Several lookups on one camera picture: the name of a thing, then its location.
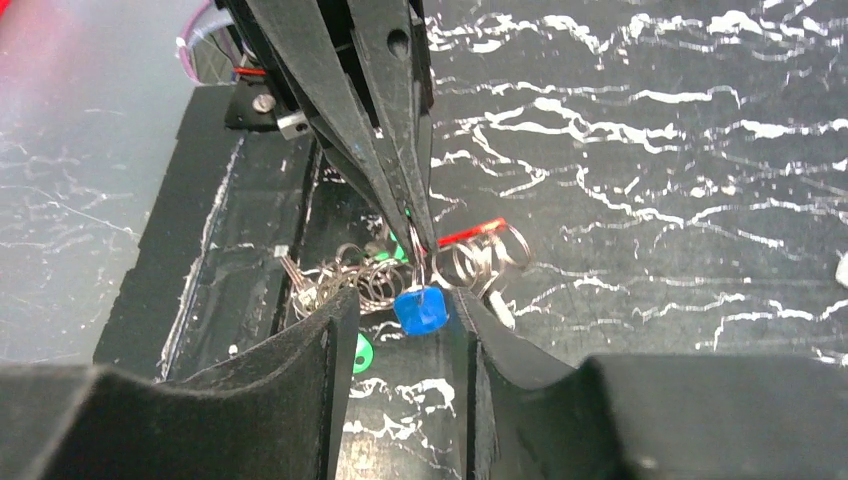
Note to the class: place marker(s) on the metal key organizer ring red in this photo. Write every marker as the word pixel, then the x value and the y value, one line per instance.
pixel 482 258

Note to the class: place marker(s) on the green key tag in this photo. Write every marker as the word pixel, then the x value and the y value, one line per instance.
pixel 387 247
pixel 364 354

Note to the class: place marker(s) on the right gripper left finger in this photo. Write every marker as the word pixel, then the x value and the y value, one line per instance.
pixel 275 411

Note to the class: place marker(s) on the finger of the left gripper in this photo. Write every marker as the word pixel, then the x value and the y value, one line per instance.
pixel 300 38
pixel 391 43

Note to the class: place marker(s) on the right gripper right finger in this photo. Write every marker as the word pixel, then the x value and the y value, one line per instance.
pixel 524 414

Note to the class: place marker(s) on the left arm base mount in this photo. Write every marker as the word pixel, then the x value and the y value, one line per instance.
pixel 258 106

